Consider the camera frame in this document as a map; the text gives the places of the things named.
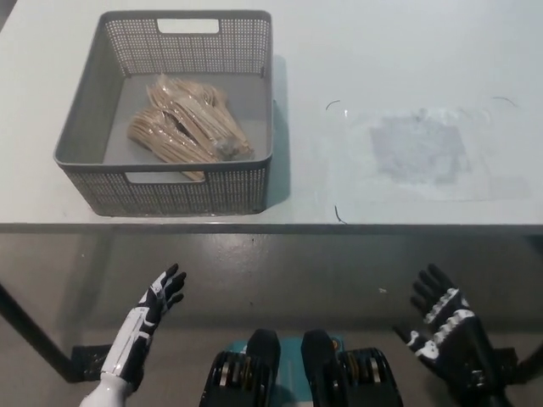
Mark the clear bag of wooden forks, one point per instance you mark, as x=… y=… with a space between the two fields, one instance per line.
x=191 y=131

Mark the black table leg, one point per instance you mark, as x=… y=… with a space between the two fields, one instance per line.
x=532 y=356
x=36 y=339

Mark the black floor foot plate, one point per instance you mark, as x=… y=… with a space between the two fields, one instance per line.
x=507 y=358
x=87 y=362

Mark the grey perforated plastic basket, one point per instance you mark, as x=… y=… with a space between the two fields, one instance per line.
x=169 y=197

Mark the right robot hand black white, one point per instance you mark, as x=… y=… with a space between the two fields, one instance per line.
x=462 y=339

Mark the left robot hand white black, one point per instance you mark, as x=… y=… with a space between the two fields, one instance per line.
x=138 y=326

